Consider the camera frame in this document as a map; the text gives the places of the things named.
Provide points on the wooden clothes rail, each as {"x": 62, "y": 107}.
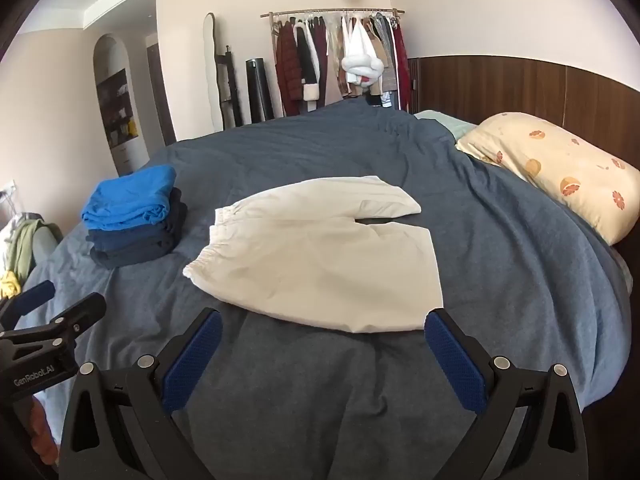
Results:
{"x": 310, "y": 12}

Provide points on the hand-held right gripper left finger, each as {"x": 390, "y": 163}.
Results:
{"x": 192, "y": 360}

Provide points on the arched wall niche shelf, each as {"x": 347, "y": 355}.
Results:
{"x": 117, "y": 105}

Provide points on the cream white pants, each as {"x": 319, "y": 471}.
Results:
{"x": 310, "y": 260}

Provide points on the white puffer jacket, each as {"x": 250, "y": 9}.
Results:
{"x": 360, "y": 65}

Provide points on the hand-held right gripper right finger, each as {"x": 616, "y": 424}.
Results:
{"x": 455, "y": 360}

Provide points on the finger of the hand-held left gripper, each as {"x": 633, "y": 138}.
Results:
{"x": 82, "y": 312}
{"x": 30, "y": 296}

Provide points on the navy folded garment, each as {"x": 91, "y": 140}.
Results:
{"x": 145, "y": 235}

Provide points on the light green pillow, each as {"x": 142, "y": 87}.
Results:
{"x": 445, "y": 122}

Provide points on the blue grey duvet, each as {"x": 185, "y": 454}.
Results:
{"x": 500, "y": 260}

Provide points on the person's left hand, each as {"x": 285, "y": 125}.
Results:
{"x": 44, "y": 440}

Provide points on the dark wooden headboard panel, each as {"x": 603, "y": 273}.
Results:
{"x": 525, "y": 90}

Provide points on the bright blue folded garment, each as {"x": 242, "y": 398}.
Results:
{"x": 130, "y": 195}

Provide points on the cream pillow with orange print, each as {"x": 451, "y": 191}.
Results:
{"x": 550, "y": 160}

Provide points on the dark folded garment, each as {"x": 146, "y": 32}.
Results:
{"x": 135, "y": 259}

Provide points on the dark wooden door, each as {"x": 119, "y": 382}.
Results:
{"x": 160, "y": 95}

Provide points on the black ladder rack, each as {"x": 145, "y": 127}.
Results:
{"x": 231, "y": 90}

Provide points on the black tower fan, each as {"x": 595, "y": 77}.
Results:
{"x": 257, "y": 90}

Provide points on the yellow cloth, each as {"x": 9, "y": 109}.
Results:
{"x": 10, "y": 285}

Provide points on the wavy standing mirror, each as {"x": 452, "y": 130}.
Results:
{"x": 212, "y": 75}

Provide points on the row of hanging clothes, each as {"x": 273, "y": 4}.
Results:
{"x": 295, "y": 65}

